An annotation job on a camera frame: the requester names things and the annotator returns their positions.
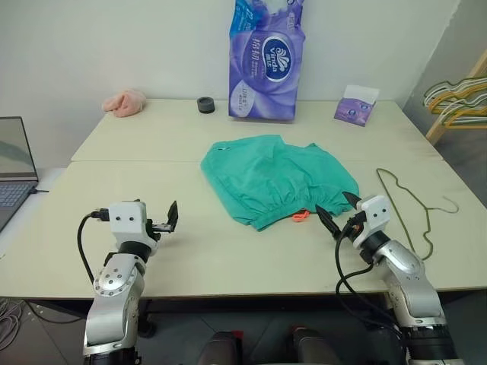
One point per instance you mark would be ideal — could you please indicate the light wooden clothes rack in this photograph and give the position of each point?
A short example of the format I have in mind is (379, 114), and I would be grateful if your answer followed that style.
(437, 131)

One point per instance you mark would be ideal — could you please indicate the dark rounded shape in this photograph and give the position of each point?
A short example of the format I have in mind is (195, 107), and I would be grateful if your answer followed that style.
(314, 348)
(222, 350)

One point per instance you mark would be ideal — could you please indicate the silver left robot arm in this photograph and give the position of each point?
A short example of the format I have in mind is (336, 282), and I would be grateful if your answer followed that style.
(114, 281)

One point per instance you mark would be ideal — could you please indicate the grey laptop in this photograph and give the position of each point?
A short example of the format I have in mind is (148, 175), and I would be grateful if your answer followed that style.
(13, 159)

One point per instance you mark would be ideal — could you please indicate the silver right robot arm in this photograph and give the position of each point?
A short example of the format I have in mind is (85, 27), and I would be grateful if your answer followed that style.
(407, 273)

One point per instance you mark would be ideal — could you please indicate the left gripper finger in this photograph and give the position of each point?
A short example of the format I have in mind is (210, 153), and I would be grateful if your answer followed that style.
(134, 200)
(173, 214)

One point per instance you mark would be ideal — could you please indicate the green shorts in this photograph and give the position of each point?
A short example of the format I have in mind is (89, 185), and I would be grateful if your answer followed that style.
(274, 178)

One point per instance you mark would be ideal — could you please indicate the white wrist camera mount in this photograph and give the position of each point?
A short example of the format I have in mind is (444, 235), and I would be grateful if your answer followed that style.
(374, 214)
(127, 222)

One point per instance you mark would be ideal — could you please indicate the purple Vinda tissue pack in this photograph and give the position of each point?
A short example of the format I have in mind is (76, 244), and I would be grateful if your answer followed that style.
(262, 83)

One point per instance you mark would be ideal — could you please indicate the black laptop plug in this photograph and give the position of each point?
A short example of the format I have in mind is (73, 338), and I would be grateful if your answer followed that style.
(41, 191)

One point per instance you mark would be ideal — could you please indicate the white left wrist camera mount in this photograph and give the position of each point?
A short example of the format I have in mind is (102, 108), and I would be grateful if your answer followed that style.
(127, 222)

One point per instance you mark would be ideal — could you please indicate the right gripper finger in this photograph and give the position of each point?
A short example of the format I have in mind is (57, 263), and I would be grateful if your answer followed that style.
(328, 221)
(352, 199)

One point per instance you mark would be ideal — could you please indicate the small purple tissue box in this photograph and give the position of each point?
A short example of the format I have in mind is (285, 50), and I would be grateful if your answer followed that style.
(354, 110)

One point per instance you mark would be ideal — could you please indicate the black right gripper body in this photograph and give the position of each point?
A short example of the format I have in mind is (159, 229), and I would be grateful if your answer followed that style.
(354, 226)

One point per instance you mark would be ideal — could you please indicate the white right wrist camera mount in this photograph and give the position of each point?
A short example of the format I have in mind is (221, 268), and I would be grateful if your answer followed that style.
(374, 214)

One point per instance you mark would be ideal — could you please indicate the pink fluffy cloth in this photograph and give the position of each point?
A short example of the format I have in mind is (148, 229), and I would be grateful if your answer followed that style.
(125, 103)

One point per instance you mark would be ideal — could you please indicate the black round cap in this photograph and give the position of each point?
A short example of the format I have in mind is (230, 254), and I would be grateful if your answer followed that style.
(205, 105)

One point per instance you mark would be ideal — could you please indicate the black table clamp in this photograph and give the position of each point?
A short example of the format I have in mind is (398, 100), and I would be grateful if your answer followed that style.
(147, 327)

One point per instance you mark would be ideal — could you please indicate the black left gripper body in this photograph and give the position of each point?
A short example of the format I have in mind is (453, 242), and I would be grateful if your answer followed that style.
(161, 228)

